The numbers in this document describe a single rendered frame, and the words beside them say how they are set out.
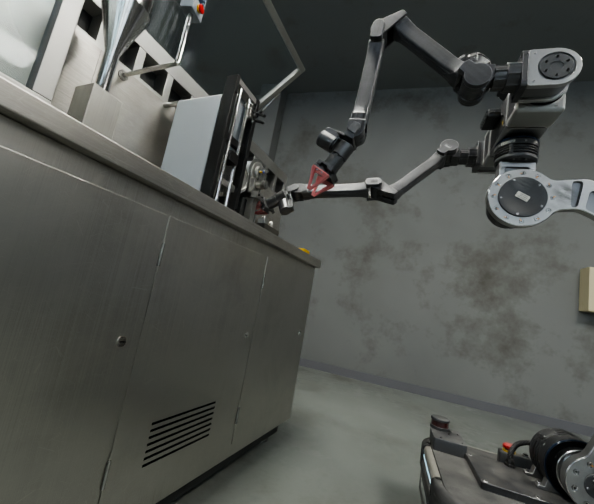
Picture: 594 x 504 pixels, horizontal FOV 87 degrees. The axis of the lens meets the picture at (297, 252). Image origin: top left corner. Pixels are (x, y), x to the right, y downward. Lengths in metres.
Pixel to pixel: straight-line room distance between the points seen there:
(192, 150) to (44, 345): 0.92
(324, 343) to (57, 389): 3.00
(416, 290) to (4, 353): 3.22
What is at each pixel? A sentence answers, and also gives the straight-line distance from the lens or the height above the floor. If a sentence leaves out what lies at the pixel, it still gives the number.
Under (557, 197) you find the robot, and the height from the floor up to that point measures 1.14.
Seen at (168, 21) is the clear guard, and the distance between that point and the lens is 1.74.
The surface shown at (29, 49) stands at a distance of 0.76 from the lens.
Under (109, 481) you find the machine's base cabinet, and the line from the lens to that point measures 0.92.
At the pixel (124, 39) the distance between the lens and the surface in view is 1.27.
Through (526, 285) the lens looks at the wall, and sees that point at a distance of 3.68.
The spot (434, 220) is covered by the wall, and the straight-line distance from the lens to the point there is 3.63.
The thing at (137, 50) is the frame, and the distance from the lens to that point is 1.65.
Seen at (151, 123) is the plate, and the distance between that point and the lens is 1.59.
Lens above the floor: 0.67
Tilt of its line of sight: 9 degrees up
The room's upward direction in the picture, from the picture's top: 10 degrees clockwise
